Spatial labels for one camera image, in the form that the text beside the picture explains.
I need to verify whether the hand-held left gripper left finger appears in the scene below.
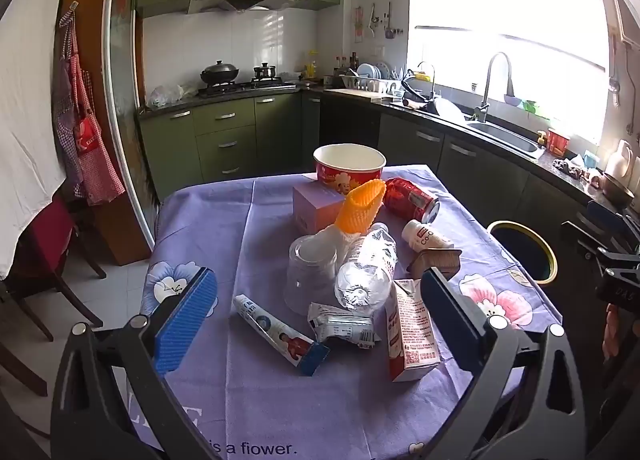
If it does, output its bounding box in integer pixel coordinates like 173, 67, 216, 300
50, 266, 219, 460

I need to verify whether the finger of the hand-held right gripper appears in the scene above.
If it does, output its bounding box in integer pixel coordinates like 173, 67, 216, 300
560, 220, 627, 267
586, 200, 640, 242

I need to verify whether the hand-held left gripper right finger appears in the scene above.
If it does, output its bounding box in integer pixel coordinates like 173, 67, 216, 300
419, 267, 587, 460

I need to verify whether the white and red milk carton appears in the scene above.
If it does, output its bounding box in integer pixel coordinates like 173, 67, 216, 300
384, 279, 442, 383

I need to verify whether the brown cardboard piece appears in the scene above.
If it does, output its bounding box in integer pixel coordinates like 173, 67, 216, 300
406, 247, 463, 281

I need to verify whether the black bin with yellow rim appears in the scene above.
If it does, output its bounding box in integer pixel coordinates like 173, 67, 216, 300
486, 220, 558, 285

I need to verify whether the small white drink bottle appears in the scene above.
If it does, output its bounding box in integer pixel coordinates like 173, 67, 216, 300
401, 220, 455, 251

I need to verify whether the toothpaste tube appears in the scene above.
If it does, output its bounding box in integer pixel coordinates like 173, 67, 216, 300
231, 294, 331, 377

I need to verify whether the clear plastic water bottle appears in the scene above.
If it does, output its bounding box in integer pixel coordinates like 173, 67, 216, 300
334, 223, 398, 313

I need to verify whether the white wrapper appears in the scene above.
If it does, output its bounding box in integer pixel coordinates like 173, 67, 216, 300
306, 302, 381, 350

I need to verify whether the clear plastic cup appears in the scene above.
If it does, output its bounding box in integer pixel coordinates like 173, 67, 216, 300
283, 234, 340, 316

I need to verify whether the red soda can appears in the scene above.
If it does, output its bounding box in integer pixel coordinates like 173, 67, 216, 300
382, 177, 441, 223

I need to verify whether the orange foam fruit net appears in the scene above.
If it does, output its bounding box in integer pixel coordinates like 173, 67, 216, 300
336, 179, 388, 234

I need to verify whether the purple cardboard box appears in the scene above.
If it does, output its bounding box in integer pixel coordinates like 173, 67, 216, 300
292, 183, 351, 235

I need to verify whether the red paper bowl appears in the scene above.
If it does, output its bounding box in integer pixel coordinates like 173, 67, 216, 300
313, 143, 387, 195

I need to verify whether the person's right hand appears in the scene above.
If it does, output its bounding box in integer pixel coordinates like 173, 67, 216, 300
602, 304, 624, 362

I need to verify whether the dark metal bowl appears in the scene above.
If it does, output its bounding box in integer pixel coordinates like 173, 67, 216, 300
602, 173, 636, 209

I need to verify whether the white plastic jug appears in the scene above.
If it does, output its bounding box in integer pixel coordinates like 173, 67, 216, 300
605, 139, 635, 182

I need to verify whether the red container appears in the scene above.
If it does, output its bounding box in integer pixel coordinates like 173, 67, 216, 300
546, 128, 571, 157

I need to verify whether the purple floral tablecloth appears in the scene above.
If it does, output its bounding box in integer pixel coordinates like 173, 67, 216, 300
140, 163, 563, 460

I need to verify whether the steel sink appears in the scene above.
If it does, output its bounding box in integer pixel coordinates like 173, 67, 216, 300
467, 121, 546, 159

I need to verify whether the white crumpled tissue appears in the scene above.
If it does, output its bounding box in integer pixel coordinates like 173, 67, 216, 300
312, 223, 371, 252

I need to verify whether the red wooden chair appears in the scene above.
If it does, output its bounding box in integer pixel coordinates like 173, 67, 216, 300
10, 195, 108, 341

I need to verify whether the tall steel faucet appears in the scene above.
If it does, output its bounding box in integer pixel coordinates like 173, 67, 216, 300
472, 52, 516, 123

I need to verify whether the red checked apron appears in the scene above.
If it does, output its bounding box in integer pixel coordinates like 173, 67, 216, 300
55, 3, 126, 206

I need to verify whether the clear plastic bag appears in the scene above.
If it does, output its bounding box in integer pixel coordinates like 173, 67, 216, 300
145, 83, 185, 108

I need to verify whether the kitchen window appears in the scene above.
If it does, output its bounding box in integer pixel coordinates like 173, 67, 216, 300
407, 0, 616, 141

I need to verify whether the gas stove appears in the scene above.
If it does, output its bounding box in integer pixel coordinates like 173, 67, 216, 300
197, 80, 298, 97

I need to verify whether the white hanging cloth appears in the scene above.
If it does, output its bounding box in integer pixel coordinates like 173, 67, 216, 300
0, 5, 68, 281

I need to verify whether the wooden cutting board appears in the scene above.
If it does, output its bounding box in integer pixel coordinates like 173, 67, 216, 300
330, 88, 388, 102

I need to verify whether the black wok with lid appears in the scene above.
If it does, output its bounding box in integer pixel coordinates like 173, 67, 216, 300
200, 59, 240, 87

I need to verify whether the dish rack with plates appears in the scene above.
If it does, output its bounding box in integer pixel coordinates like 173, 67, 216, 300
340, 63, 401, 94

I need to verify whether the metal sliding door frame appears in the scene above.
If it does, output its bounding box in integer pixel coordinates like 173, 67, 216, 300
102, 0, 157, 251

